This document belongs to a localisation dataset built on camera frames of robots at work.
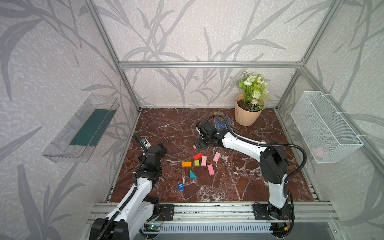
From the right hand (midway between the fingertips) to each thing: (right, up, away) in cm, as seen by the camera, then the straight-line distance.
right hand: (202, 137), depth 91 cm
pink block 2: (+5, -19, -4) cm, 20 cm away
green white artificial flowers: (+32, +28, 0) cm, 43 cm away
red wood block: (-2, -13, +2) cm, 13 cm away
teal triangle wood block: (-6, -21, -6) cm, 23 cm away
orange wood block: (-9, -16, -1) cm, 19 cm away
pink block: (+9, -13, +3) cm, 16 cm away
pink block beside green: (+1, -15, 0) cm, 15 cm away
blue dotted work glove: (+14, +7, +20) cm, 25 cm away
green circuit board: (-23, -41, -20) cm, 51 cm away
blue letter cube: (-11, -26, -10) cm, 30 cm away
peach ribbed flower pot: (+30, +12, +10) cm, 33 cm away
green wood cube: (-3, -15, -2) cm, 16 cm away
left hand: (-26, -2, -6) cm, 27 cm away
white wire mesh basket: (+53, +3, -29) cm, 60 cm away
